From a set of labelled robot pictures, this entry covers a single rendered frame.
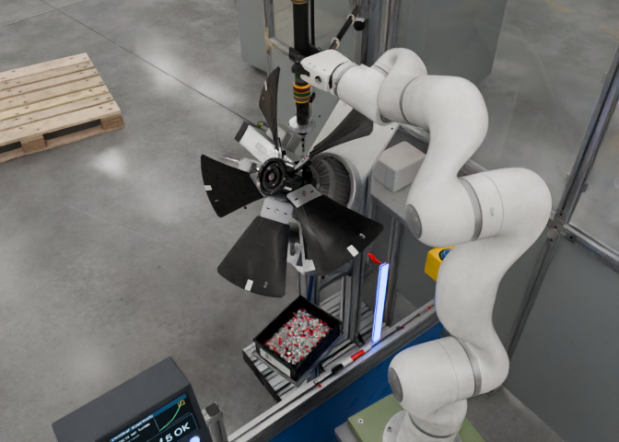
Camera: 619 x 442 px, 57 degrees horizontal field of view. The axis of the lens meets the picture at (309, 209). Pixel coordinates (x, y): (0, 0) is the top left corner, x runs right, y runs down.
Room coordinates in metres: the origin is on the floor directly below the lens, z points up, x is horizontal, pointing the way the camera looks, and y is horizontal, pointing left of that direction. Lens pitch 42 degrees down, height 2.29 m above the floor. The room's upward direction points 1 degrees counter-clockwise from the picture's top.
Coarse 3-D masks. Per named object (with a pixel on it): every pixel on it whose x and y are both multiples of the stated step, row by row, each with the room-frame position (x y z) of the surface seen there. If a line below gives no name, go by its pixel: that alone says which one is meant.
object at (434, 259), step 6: (450, 246) 1.18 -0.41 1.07; (432, 252) 1.15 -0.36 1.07; (438, 252) 1.15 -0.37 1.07; (426, 258) 1.16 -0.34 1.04; (432, 258) 1.14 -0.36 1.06; (438, 258) 1.13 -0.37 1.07; (426, 264) 1.15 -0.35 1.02; (432, 264) 1.14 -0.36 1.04; (438, 264) 1.12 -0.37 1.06; (426, 270) 1.15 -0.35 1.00; (432, 270) 1.13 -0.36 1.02; (432, 276) 1.13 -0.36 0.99
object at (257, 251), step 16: (256, 224) 1.27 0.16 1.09; (272, 224) 1.27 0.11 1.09; (240, 240) 1.24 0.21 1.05; (256, 240) 1.23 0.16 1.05; (272, 240) 1.23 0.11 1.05; (240, 256) 1.21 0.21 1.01; (256, 256) 1.20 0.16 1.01; (272, 256) 1.20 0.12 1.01; (224, 272) 1.19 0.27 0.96; (240, 272) 1.18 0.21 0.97; (256, 272) 1.17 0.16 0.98; (272, 272) 1.17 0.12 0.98; (256, 288) 1.14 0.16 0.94; (272, 288) 1.14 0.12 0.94
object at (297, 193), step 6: (306, 186) 1.32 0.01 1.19; (312, 186) 1.32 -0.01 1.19; (294, 192) 1.29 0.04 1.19; (300, 192) 1.29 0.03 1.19; (312, 192) 1.29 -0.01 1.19; (318, 192) 1.29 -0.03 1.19; (288, 198) 1.27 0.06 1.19; (294, 198) 1.27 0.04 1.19; (300, 198) 1.27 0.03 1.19; (306, 198) 1.27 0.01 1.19; (312, 198) 1.27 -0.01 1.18; (294, 204) 1.25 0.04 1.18; (300, 204) 1.24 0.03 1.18
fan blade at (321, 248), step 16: (304, 208) 1.22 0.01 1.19; (320, 208) 1.22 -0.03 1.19; (336, 208) 1.22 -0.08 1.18; (304, 224) 1.17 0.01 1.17; (320, 224) 1.17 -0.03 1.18; (336, 224) 1.17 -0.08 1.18; (352, 224) 1.16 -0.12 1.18; (368, 224) 1.16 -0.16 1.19; (320, 240) 1.12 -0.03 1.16; (336, 240) 1.11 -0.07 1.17; (352, 240) 1.11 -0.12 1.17; (368, 240) 1.10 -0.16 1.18; (320, 256) 1.08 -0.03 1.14; (336, 256) 1.07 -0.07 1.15; (352, 256) 1.06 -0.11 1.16; (320, 272) 1.04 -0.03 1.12
